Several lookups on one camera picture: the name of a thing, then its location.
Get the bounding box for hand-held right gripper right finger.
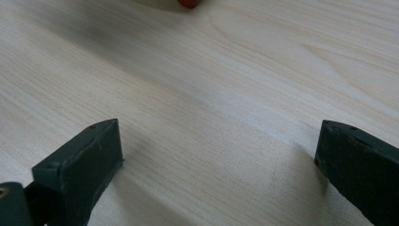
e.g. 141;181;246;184
314;120;399;226

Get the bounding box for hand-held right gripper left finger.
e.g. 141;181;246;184
24;118;124;226

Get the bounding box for small red round object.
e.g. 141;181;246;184
177;0;200;8

